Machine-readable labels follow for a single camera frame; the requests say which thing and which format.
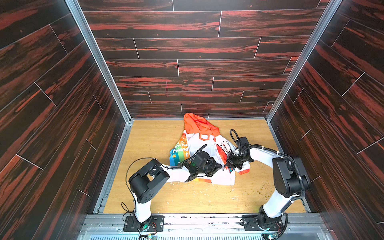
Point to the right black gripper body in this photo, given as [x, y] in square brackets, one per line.
[235, 156]

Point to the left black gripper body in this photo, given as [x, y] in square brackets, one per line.
[213, 165]

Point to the white orange kids jacket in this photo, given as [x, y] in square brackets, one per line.
[198, 132]

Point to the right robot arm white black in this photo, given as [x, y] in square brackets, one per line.
[291, 179]

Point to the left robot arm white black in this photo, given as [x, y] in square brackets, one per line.
[148, 180]

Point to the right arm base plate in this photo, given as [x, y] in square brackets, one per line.
[261, 223]

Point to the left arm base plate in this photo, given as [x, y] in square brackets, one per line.
[154, 224]

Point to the aluminium front rail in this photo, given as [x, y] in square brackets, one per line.
[204, 227]

